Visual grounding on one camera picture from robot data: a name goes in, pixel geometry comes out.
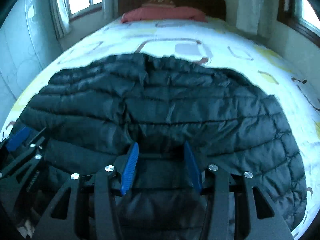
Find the black puffer jacket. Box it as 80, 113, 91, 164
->
11, 54, 306, 239

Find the white wardrobe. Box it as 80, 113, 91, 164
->
1, 0, 62, 124

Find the bed with patterned sheet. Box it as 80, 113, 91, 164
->
1, 18, 319, 239

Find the red pillow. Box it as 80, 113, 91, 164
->
121, 7, 207, 23

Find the dark wooden headboard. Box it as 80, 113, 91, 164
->
118, 0, 226, 21

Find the white right curtain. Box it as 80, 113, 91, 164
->
236, 0, 279, 39

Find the right window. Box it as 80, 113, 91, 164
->
277, 0, 319, 47

